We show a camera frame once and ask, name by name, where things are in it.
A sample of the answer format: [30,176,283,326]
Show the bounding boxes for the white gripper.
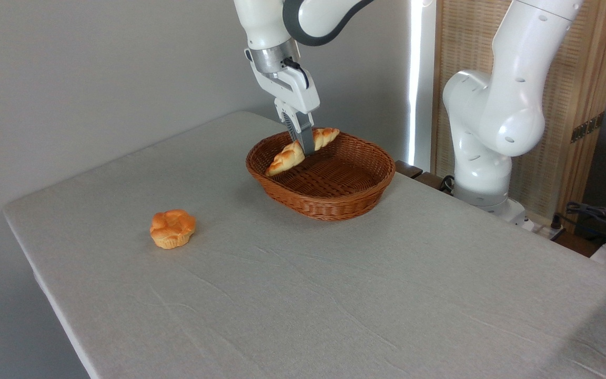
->
[245,48,321,157]

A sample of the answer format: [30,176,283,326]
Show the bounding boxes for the long braided bread loaf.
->
[265,127,341,177]

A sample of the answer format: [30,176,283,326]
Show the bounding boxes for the brown wicker basket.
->
[245,128,397,222]

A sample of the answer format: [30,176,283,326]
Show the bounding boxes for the round knotted bread bun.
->
[149,209,197,250]

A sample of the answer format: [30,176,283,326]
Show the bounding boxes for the grey tablecloth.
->
[2,111,606,379]

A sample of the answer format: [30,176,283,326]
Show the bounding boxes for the white power strip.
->
[523,217,567,241]

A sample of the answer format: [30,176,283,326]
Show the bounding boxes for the metal screen hinge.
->
[570,112,605,144]

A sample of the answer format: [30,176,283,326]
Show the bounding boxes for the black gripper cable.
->
[282,57,310,90]

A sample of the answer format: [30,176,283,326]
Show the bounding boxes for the black cable bundle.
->
[551,201,606,244]

